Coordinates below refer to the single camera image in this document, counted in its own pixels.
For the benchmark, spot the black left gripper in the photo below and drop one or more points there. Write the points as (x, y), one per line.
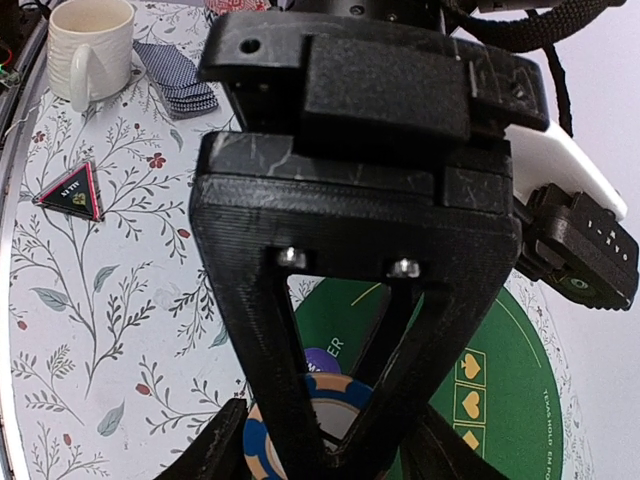
(367, 150)

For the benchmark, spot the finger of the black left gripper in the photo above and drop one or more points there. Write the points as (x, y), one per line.
(428, 350)
(251, 291)

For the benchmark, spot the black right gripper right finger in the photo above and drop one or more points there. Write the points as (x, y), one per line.
(433, 450)

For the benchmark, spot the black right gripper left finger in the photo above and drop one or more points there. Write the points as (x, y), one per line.
(217, 452)

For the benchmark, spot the blue small blind button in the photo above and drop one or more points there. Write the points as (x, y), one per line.
(319, 360)

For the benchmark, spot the blue tan poker chip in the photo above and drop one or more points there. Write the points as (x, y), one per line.
(336, 399)

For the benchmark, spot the blue playing card deck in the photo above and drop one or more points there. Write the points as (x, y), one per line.
(175, 79)

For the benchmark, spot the round green poker mat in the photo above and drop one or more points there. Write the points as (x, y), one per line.
(501, 397)

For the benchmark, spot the floral white table mat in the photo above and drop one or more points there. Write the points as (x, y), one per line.
(113, 354)

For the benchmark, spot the black triangular marker tag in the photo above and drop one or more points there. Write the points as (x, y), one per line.
(75, 193)

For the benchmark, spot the cream ceramic mug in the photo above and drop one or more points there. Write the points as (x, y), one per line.
(89, 50)

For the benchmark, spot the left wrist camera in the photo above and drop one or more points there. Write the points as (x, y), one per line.
(571, 215)

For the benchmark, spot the aluminium front rail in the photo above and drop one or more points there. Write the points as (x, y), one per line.
(19, 22)

